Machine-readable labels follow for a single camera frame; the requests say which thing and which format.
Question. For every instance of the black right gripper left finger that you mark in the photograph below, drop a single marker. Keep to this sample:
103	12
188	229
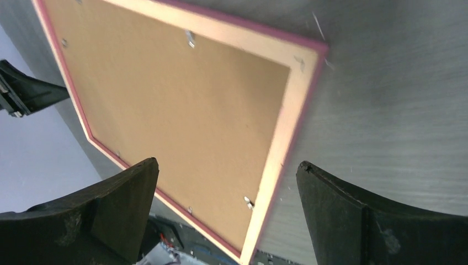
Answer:
100	224

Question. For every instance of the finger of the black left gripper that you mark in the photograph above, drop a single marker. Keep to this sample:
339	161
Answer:
22	95

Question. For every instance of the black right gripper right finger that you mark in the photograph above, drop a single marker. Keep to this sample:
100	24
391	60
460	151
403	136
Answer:
351	225

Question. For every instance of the pink wooden picture frame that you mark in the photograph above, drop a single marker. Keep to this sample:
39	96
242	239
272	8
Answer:
302	56

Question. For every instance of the brown backing board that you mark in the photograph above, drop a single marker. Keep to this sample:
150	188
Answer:
207	113

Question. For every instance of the metal retaining clip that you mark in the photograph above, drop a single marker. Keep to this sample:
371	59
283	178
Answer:
249	203
190	38

